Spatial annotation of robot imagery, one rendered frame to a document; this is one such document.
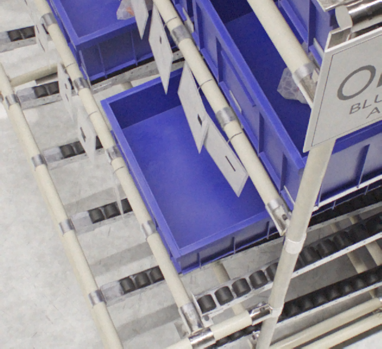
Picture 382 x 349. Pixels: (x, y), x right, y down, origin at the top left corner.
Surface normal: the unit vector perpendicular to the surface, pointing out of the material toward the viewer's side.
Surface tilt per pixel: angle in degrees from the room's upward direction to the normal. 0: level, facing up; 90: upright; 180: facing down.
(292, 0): 98
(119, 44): 90
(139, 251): 0
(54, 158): 11
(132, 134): 3
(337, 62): 90
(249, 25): 5
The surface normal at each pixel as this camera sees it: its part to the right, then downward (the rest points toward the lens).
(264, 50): -0.05, -0.45
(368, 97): 0.42, 0.80
